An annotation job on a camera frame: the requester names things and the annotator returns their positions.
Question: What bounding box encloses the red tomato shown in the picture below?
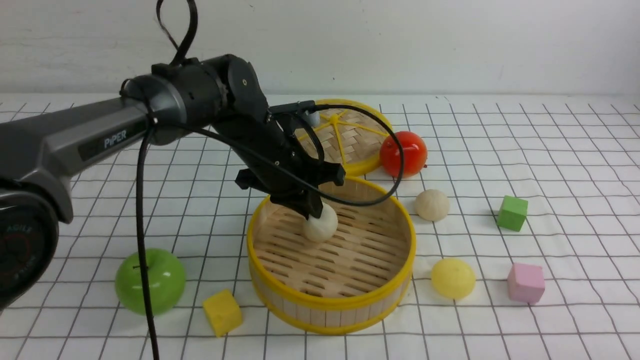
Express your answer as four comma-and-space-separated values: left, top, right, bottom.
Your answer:
379, 131, 428, 178

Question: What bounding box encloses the pink cube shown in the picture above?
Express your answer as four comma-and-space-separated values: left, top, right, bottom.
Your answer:
507, 262, 546, 305

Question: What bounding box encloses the white grid tablecloth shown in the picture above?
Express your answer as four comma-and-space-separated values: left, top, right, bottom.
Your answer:
0, 94, 640, 360

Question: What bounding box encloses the white bun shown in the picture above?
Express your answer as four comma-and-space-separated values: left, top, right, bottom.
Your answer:
414, 189, 450, 223
302, 202, 339, 243

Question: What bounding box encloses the yellow cube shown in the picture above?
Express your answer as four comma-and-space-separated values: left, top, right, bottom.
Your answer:
202, 289, 243, 338

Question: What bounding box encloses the bamboo steamer tray yellow rim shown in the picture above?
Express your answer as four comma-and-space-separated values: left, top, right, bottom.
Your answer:
246, 196, 416, 336

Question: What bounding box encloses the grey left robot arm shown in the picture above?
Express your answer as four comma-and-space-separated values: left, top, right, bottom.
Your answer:
0, 54, 346, 309

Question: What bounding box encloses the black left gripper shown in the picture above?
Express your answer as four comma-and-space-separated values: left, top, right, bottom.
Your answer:
212, 100, 346, 220

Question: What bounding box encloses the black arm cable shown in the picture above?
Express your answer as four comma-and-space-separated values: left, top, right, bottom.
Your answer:
119, 0, 405, 360

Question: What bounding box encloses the green cube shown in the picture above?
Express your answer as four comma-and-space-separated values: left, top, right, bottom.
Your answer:
496, 195, 529, 232

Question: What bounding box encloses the green apple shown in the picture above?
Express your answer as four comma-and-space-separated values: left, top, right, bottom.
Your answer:
114, 248, 186, 316

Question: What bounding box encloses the yellow bun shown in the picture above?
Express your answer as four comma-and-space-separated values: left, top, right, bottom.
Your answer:
430, 257, 477, 300

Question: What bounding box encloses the woven bamboo steamer lid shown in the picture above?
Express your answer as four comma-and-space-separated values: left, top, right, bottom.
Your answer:
313, 98, 393, 177

